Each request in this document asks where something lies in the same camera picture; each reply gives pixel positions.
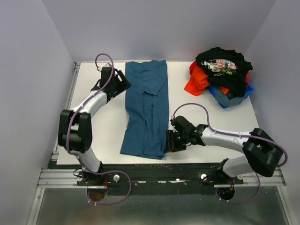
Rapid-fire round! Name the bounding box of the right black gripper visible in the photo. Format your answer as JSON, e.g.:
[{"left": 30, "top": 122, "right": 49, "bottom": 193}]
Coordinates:
[{"left": 164, "top": 129, "right": 189, "bottom": 152}]

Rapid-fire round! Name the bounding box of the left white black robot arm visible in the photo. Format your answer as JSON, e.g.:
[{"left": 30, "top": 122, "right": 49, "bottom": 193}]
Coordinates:
[{"left": 58, "top": 67, "right": 131, "bottom": 185}]

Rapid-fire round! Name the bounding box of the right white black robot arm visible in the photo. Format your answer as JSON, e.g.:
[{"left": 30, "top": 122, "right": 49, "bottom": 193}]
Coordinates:
[{"left": 165, "top": 116, "right": 283, "bottom": 184}]

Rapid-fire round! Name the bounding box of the grey blue t-shirt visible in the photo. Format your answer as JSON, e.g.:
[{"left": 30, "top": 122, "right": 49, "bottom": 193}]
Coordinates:
[{"left": 215, "top": 89, "right": 245, "bottom": 107}]

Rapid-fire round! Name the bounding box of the orange t-shirt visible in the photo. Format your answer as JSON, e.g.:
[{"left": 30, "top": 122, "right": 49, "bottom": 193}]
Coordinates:
[{"left": 183, "top": 61, "right": 251, "bottom": 96}]

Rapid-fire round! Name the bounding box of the black floral t-shirt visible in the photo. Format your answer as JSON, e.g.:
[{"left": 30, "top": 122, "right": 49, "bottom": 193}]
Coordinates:
[{"left": 195, "top": 47, "right": 253, "bottom": 97}]

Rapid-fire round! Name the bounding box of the blue plastic bin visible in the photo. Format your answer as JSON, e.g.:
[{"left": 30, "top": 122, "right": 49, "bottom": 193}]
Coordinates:
[{"left": 207, "top": 84, "right": 255, "bottom": 109}]

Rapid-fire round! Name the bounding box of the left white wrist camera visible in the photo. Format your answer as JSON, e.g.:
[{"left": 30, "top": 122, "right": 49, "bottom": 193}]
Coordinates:
[{"left": 96, "top": 62, "right": 112, "bottom": 71}]

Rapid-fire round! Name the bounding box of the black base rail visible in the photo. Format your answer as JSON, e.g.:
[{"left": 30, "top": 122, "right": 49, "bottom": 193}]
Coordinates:
[{"left": 46, "top": 160, "right": 272, "bottom": 196}]

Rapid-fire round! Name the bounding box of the aluminium frame profile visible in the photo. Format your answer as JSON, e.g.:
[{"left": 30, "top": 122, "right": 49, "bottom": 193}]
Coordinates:
[{"left": 25, "top": 61, "right": 82, "bottom": 225}]

